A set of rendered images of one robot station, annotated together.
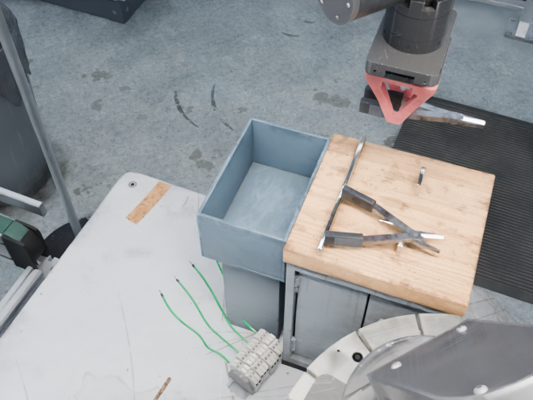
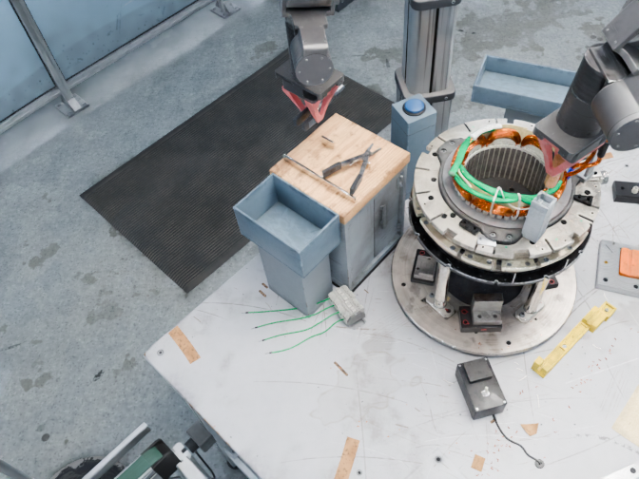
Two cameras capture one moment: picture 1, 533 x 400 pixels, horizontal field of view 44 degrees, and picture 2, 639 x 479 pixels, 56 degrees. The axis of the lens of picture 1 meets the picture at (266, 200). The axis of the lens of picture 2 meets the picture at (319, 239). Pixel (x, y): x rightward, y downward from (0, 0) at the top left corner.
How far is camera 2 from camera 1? 0.68 m
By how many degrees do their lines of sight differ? 37
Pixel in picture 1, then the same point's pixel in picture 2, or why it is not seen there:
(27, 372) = (293, 455)
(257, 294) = (319, 275)
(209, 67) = not seen: outside the picture
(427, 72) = (339, 76)
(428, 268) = (382, 160)
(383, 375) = (617, 44)
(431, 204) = (342, 144)
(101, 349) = (296, 401)
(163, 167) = (22, 417)
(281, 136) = (252, 199)
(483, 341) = (621, 20)
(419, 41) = not seen: hidden behind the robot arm
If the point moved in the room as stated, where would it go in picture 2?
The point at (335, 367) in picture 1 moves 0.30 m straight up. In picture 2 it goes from (433, 207) to (450, 67)
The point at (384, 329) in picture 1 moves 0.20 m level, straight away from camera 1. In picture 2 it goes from (419, 182) to (335, 135)
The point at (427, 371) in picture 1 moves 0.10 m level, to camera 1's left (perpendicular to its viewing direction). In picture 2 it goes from (627, 30) to (618, 89)
